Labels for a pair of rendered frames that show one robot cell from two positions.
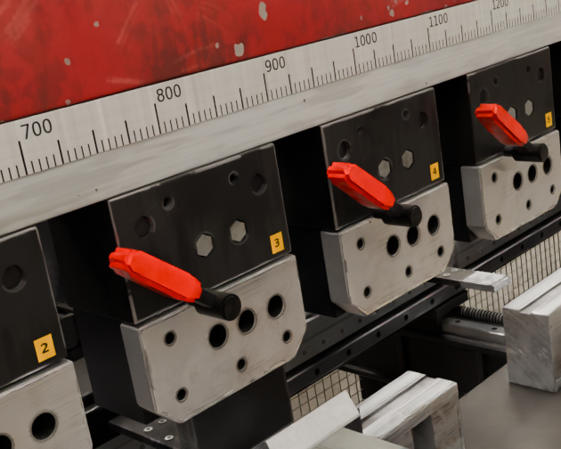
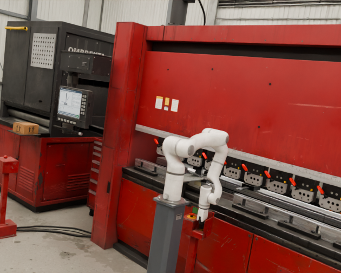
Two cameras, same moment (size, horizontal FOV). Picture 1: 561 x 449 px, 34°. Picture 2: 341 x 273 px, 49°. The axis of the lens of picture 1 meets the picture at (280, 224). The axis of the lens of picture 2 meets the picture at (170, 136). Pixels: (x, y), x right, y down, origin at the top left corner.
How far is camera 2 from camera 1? 3.20 m
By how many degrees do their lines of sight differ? 84
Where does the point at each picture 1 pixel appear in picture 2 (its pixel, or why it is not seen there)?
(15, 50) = (188, 133)
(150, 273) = not seen: hidden behind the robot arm
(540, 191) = (233, 175)
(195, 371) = (190, 160)
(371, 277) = (207, 166)
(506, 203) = (227, 172)
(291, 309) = (198, 162)
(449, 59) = not seen: hidden behind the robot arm
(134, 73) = not seen: hidden behind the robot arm
